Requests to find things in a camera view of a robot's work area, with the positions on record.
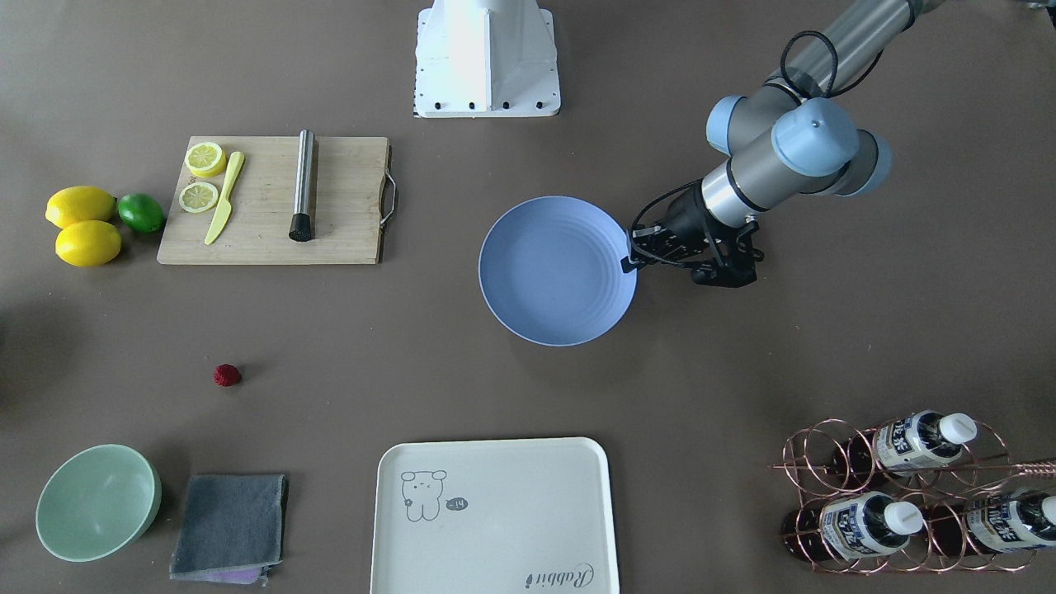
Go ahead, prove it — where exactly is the lemon half upper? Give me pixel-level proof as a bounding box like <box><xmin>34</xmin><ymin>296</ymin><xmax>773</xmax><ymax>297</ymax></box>
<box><xmin>184</xmin><ymin>140</ymin><xmax>228</xmax><ymax>179</ymax></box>

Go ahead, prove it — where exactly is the lemon slice lower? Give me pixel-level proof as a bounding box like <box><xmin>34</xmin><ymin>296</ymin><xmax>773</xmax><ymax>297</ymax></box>
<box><xmin>177</xmin><ymin>181</ymin><xmax>219</xmax><ymax>214</ymax></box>

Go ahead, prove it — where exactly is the cream rabbit tray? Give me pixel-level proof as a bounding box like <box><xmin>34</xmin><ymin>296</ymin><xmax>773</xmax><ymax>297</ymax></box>
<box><xmin>370</xmin><ymin>437</ymin><xmax>621</xmax><ymax>593</ymax></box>

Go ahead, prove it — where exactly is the wooden cutting board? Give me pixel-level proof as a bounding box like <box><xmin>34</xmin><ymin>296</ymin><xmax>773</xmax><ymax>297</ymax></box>
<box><xmin>156</xmin><ymin>135</ymin><xmax>392</xmax><ymax>266</ymax></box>

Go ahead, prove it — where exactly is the copper wire bottle rack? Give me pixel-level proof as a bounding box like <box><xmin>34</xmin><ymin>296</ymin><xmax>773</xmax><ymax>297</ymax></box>
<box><xmin>772</xmin><ymin>417</ymin><xmax>1054</xmax><ymax>576</ymax></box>

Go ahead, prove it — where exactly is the yellow plastic knife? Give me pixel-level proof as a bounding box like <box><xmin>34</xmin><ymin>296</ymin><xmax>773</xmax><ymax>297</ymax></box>
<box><xmin>204</xmin><ymin>151</ymin><xmax>245</xmax><ymax>245</ymax></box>

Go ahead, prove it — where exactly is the steel muddler black tip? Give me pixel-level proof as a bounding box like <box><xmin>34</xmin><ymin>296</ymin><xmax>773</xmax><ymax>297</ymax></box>
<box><xmin>288</xmin><ymin>129</ymin><xmax>316</xmax><ymax>242</ymax></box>

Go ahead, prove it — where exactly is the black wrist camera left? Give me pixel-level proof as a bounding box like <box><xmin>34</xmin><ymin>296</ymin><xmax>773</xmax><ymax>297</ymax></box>
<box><xmin>691</xmin><ymin>219</ymin><xmax>765</xmax><ymax>287</ymax></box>

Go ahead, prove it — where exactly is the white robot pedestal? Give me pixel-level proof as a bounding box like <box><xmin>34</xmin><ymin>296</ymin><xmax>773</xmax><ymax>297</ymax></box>
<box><xmin>412</xmin><ymin>1</ymin><xmax>562</xmax><ymax>118</ymax></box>

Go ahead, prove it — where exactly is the dark drink bottle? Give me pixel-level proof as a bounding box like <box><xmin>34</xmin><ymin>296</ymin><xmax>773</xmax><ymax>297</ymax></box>
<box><xmin>923</xmin><ymin>488</ymin><xmax>1055</xmax><ymax>557</ymax></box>
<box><xmin>830</xmin><ymin>410</ymin><xmax>979</xmax><ymax>490</ymax></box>
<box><xmin>780</xmin><ymin>490</ymin><xmax>925</xmax><ymax>563</ymax></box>

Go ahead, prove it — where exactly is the yellow lemon far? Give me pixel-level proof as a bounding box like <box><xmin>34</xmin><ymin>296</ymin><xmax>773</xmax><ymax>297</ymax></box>
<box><xmin>45</xmin><ymin>186</ymin><xmax>116</xmax><ymax>229</ymax></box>

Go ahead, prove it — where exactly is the blue round plate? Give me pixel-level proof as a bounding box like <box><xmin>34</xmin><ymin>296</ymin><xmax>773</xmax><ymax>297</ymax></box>
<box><xmin>478</xmin><ymin>196</ymin><xmax>637</xmax><ymax>347</ymax></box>

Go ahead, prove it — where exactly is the dark drink bottle upper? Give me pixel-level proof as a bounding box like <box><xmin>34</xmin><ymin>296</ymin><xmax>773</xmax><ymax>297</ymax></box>
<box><xmin>830</xmin><ymin>410</ymin><xmax>979</xmax><ymax>490</ymax></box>

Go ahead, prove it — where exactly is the grey folded cloth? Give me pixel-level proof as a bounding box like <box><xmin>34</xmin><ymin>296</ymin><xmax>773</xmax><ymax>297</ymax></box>
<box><xmin>169</xmin><ymin>474</ymin><xmax>288</xmax><ymax>584</ymax></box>

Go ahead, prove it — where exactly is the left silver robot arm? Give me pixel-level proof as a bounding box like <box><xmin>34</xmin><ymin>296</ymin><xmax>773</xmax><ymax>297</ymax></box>
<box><xmin>621</xmin><ymin>1</ymin><xmax>938</xmax><ymax>287</ymax></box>

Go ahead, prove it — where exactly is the green lime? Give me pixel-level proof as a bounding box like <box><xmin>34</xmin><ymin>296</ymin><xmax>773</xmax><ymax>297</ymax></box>
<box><xmin>116</xmin><ymin>193</ymin><xmax>166</xmax><ymax>233</ymax></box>

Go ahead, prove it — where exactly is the yellow lemon near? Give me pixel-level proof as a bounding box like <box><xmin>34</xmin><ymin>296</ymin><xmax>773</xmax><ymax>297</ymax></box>
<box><xmin>55</xmin><ymin>219</ymin><xmax>122</xmax><ymax>267</ymax></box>

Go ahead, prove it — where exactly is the green bowl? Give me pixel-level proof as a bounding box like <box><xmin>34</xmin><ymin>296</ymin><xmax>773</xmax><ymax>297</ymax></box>
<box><xmin>36</xmin><ymin>444</ymin><xmax>162</xmax><ymax>563</ymax></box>

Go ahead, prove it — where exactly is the yellow lemon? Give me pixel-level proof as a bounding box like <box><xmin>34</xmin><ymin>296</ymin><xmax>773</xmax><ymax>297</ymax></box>
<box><xmin>45</xmin><ymin>186</ymin><xmax>116</xmax><ymax>229</ymax></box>
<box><xmin>55</xmin><ymin>219</ymin><xmax>122</xmax><ymax>267</ymax></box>

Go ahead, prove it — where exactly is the red strawberry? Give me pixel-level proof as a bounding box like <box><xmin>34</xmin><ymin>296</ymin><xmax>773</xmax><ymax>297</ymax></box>
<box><xmin>214</xmin><ymin>364</ymin><xmax>242</xmax><ymax>387</ymax></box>

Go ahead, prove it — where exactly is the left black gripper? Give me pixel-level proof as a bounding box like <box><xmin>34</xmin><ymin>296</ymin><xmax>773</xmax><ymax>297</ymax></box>
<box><xmin>620</xmin><ymin>188</ymin><xmax>727</xmax><ymax>273</ymax></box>

